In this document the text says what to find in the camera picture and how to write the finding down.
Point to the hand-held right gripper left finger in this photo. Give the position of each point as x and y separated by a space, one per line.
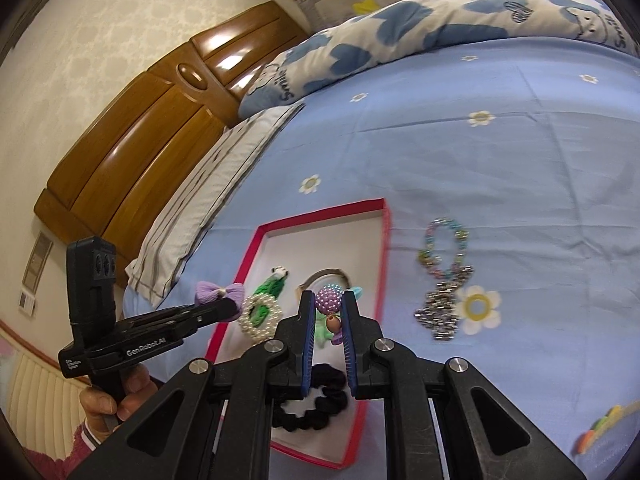
307 350

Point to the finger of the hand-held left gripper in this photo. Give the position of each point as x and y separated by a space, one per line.
205 316

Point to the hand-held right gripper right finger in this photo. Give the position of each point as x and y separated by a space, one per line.
350 350

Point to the black scrunchie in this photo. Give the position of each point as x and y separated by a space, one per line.
325 400

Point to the dark band wristwatch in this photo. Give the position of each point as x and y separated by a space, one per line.
325 272

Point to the red shallow cardboard box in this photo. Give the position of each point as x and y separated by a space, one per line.
320 240

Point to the person's left forearm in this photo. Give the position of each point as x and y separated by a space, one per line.
60 460

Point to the person's left hand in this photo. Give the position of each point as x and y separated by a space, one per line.
140 385

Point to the cream ribbed panel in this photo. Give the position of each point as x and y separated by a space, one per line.
40 395

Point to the grey striped pillow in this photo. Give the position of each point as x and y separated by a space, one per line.
210 200

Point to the wooden headboard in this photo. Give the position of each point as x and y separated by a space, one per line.
150 135

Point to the blue floral bed sheet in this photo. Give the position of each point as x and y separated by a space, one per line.
500 160

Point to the orange hair comb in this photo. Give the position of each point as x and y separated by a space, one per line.
600 425

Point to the white quilt with blue hearts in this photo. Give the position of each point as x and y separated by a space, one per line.
400 25

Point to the yellow toy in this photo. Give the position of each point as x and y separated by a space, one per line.
367 5

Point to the white wall panel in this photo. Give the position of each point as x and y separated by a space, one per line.
39 265

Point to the white wall switch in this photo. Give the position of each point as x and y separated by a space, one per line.
27 301

